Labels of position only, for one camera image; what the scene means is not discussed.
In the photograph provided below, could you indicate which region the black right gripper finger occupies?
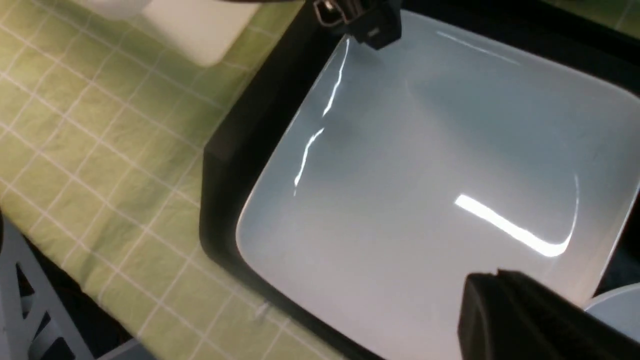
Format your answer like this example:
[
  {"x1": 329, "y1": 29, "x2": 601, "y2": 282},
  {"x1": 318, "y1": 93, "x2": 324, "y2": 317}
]
[{"x1": 457, "y1": 269, "x2": 640, "y2": 360}]

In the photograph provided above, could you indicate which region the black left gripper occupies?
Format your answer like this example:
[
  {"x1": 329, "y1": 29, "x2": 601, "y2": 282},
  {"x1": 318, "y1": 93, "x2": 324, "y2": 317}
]
[{"x1": 312, "y1": 0, "x2": 403, "y2": 50}]

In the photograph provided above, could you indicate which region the small white bowl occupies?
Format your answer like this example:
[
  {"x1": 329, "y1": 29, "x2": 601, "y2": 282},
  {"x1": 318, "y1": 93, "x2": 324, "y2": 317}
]
[{"x1": 585, "y1": 283, "x2": 640, "y2": 340}]

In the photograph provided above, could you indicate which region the white rectangular rice plate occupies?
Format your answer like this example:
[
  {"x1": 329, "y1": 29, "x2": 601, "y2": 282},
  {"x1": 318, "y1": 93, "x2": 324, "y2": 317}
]
[{"x1": 235, "y1": 11, "x2": 640, "y2": 360}]

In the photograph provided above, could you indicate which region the large white plastic tub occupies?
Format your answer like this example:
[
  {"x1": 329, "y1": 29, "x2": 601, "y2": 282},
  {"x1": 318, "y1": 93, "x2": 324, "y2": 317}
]
[{"x1": 76, "y1": 0, "x2": 261, "y2": 68}]

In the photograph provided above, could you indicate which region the black serving tray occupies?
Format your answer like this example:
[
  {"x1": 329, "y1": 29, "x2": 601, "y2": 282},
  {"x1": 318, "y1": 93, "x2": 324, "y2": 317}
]
[{"x1": 199, "y1": 0, "x2": 639, "y2": 360}]

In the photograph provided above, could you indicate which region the green checkered tablecloth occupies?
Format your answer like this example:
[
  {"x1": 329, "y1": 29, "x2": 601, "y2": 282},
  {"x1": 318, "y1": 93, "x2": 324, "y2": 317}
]
[{"x1": 0, "y1": 0, "x2": 343, "y2": 360}]

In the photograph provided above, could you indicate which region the grey metal frame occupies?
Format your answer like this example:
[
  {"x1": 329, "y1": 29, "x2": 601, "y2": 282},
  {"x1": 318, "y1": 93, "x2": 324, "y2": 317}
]
[{"x1": 0, "y1": 215, "x2": 161, "y2": 360}]

